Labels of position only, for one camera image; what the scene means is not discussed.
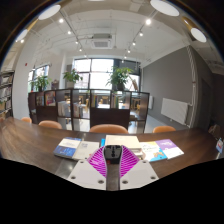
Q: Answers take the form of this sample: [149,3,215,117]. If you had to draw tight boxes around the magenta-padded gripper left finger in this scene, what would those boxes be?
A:
[65,145,108,192]

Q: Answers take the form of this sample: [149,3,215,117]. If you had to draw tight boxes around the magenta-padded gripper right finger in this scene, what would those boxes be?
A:
[118,145,160,192]

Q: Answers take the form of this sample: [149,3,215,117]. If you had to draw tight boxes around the black charger block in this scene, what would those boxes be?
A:
[102,144,125,192]

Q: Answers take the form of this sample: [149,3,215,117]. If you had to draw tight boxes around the white book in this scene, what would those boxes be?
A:
[72,140,101,162]

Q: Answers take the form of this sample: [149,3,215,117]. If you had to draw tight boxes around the colourful illustrated booklet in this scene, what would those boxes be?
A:
[138,140,168,163]

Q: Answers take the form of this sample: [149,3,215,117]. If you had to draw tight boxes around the beige hardcover book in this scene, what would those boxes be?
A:
[104,134,144,152]

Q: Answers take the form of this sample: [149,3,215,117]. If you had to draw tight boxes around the orange chairs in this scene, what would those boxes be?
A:
[20,116,177,135]

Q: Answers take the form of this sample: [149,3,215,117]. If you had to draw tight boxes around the dark divider shelf unit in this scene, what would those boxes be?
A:
[27,87,151,132]

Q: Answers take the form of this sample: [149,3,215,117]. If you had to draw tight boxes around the blue printed card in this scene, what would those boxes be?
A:
[215,137,224,154]

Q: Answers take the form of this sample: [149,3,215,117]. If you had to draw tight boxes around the small potted plant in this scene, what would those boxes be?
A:
[62,67,84,90]

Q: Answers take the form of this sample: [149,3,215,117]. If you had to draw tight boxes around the large potted plant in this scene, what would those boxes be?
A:
[106,65,135,92]

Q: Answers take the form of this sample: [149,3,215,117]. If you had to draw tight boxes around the bushy potted plant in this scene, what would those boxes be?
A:
[28,74,51,93]

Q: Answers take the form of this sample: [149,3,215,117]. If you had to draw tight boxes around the ceiling air conditioner unit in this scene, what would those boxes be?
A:
[90,32,114,50]

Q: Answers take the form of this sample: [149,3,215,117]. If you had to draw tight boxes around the ceiling spot lights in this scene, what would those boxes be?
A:
[19,17,154,63]

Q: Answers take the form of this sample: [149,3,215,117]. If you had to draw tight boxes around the round white ceiling panels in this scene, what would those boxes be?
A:
[14,0,208,44]

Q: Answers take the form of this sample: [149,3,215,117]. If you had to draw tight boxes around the large white wall radiator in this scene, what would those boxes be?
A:
[160,97,190,126]

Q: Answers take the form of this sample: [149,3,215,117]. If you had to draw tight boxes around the small white wall radiator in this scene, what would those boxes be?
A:
[147,95,155,111]

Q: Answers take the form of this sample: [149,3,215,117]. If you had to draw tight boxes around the tall wall bookshelf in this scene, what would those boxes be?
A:
[0,69,16,121]

